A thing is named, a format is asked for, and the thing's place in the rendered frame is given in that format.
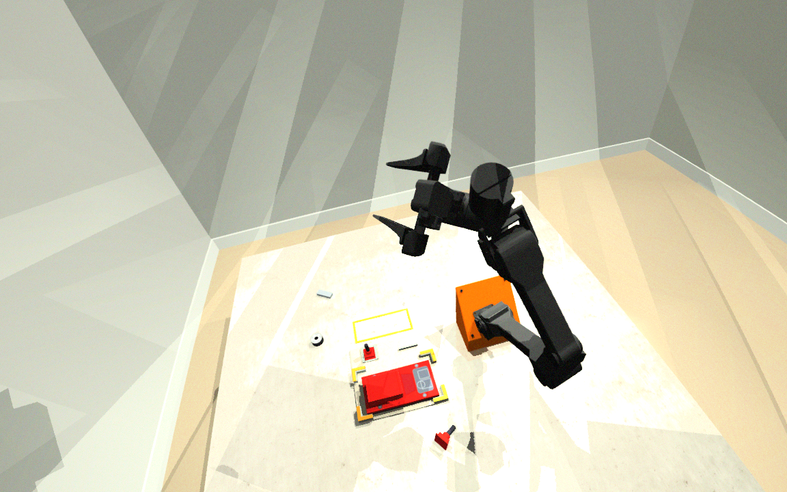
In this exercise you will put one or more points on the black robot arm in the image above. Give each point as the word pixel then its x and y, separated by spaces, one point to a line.
pixel 514 252

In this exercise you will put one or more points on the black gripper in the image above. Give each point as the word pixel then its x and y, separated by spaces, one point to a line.
pixel 433 161

